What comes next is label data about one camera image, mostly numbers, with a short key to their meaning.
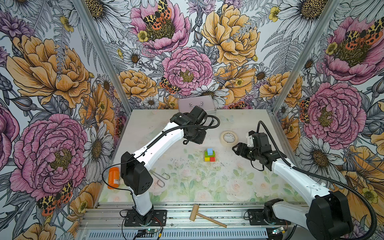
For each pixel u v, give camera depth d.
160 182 0.85
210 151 0.89
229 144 1.00
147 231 0.71
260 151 0.65
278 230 0.72
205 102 1.08
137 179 0.51
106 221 0.74
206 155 0.91
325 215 0.40
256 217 0.74
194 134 0.67
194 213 0.75
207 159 0.92
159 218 0.73
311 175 0.48
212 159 0.92
